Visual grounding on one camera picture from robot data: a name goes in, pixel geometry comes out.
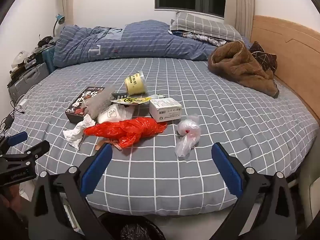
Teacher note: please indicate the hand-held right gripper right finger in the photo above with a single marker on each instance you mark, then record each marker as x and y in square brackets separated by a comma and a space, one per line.
[227, 170]

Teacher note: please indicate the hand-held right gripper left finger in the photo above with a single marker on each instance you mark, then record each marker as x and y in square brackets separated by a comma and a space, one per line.
[97, 167]

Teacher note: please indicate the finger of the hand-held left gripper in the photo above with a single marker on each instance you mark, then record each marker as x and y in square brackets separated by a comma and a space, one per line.
[35, 152]
[18, 138]

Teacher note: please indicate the red plastic bag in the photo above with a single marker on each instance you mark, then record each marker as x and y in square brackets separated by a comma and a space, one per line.
[130, 130]

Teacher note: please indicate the dark brown cardboard box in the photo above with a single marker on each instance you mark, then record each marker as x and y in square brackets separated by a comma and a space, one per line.
[77, 105]

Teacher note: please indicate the black trash bin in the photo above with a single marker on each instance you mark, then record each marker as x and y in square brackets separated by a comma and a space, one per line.
[136, 227]

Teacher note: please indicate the black wet wipe packet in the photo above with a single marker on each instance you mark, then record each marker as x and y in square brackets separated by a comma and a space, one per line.
[120, 95]

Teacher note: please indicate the yellow paper cup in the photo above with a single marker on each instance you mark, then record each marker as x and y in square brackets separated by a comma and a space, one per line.
[136, 85]

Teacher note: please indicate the person's left hand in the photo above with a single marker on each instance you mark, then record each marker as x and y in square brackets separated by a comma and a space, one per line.
[10, 196]

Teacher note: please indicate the brown paper scrap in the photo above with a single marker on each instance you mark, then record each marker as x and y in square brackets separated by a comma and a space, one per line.
[102, 145]

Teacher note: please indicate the white charger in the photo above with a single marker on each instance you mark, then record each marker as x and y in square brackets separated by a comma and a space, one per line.
[23, 102]

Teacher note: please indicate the white crumpled tissue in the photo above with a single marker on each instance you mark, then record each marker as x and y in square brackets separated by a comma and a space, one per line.
[77, 132]

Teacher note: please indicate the bed with grey checked sheet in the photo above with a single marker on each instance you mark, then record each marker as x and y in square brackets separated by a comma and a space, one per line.
[175, 167]

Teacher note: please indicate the clear plastic bag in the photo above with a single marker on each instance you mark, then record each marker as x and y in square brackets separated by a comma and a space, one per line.
[187, 132]

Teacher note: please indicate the white face mask packet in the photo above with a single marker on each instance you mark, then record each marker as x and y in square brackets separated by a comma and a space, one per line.
[112, 113]

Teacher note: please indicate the grey suitcase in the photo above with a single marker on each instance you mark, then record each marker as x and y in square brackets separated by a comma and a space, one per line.
[30, 77]

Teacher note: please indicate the clear bubble wrap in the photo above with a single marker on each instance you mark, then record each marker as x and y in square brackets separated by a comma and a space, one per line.
[100, 102]

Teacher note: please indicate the yellow snack packet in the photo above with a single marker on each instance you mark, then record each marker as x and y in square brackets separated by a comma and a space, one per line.
[130, 100]

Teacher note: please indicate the white round appliance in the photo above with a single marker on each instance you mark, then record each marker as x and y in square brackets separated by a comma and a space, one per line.
[20, 57]

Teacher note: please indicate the teal suitcase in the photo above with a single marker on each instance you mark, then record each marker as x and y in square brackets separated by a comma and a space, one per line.
[48, 57]

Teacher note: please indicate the white cardboard box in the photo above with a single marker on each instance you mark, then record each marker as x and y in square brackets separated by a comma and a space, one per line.
[162, 107]

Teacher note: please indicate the small crumpled wrapper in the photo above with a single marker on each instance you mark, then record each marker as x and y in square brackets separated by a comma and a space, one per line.
[157, 96]

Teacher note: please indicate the black headset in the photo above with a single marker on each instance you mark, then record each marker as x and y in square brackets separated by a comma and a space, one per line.
[46, 41]

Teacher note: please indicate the brown fleece garment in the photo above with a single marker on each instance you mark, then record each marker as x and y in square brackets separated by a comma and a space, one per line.
[237, 65]

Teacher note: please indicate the dark diamond-patterned cushion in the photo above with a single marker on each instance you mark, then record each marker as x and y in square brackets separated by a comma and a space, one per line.
[265, 57]

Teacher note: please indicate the teal desk lamp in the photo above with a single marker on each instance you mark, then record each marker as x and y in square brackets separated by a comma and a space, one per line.
[60, 18]

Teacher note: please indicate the dark patterned cloth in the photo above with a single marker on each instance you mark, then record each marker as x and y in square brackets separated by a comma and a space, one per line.
[212, 40]

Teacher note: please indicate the wooden headboard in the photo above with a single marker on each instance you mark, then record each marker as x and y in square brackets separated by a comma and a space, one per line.
[295, 55]

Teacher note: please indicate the blue striped duvet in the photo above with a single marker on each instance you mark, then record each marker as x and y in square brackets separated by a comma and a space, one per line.
[150, 42]

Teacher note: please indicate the beige curtain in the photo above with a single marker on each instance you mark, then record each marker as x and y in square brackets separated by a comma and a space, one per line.
[66, 0]
[242, 5]

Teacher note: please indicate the grey checked pillow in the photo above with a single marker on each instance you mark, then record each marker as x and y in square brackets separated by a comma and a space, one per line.
[200, 23]

